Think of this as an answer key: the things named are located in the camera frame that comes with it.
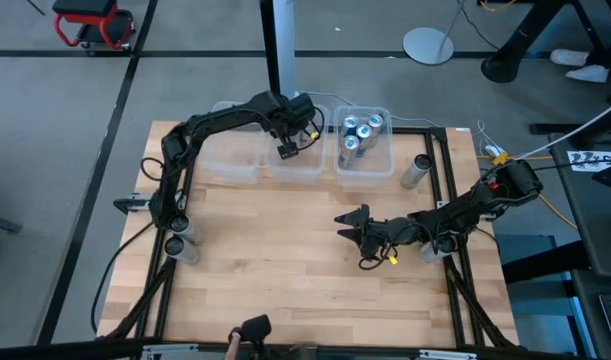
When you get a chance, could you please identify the red black rolling stool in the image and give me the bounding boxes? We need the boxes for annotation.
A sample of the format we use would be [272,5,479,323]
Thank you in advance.
[52,0,136,52]

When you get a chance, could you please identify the black leader arm handle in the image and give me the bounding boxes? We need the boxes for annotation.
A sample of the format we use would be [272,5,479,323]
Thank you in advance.
[240,313,273,351]

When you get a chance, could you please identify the black desk foot bar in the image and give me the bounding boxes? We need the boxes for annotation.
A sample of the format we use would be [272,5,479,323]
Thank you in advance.
[501,241,591,285]

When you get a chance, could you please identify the grey round floor stand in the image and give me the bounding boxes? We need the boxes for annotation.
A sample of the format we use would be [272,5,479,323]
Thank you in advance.
[402,0,469,66]

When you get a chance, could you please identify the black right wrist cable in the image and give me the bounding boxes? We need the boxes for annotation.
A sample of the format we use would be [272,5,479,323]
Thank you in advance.
[357,242,399,272]

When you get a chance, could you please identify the thick grey cable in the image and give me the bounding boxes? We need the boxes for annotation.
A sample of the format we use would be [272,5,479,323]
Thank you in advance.
[514,94,611,161]

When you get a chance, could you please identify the clear plastic bin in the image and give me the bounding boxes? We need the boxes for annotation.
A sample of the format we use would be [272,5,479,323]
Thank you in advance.
[263,102,331,185]
[200,101,271,185]
[333,104,396,189]

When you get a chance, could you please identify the grey chair leg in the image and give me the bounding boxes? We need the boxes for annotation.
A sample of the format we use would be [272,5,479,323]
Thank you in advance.
[0,211,24,235]

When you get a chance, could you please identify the black aluminium table frame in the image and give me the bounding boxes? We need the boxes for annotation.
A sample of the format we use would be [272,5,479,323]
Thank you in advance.
[104,122,519,351]

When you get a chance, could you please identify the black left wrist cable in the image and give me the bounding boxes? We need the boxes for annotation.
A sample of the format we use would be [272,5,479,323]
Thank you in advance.
[297,104,327,152]

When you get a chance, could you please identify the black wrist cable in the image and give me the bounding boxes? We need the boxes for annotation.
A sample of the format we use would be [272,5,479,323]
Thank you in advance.
[357,242,399,272]
[297,104,327,152]

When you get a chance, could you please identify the black horizontal crossbar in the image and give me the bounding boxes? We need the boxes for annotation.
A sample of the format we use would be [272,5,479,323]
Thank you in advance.
[0,338,611,360]

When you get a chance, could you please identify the black desk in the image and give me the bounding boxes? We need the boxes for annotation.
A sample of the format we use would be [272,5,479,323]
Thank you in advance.
[548,132,611,279]

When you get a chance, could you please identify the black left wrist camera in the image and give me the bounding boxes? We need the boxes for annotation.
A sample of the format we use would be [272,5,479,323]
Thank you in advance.
[277,141,300,161]

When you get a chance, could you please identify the grey black support column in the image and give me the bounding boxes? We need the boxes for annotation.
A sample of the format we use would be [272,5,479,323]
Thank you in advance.
[258,0,307,100]

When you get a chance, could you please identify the white paper label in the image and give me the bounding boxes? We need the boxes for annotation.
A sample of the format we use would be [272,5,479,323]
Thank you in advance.
[567,149,611,174]

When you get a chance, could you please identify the black power cable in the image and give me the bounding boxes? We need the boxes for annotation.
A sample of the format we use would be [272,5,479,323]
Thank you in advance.
[89,219,159,335]

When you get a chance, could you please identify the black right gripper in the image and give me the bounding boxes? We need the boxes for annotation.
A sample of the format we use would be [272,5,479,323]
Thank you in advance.
[333,203,422,259]

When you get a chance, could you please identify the yellow power cord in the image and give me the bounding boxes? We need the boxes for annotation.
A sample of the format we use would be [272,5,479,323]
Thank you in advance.
[477,149,581,232]

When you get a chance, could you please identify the black desk leg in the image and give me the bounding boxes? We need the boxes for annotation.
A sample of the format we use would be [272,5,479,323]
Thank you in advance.
[481,0,579,84]

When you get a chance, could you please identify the person's white shoe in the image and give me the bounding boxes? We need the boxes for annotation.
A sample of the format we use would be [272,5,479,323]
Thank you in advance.
[549,48,591,68]
[564,64,611,84]

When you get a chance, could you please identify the black table clamp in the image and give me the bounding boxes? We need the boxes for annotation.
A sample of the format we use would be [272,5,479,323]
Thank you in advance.
[112,192,154,215]

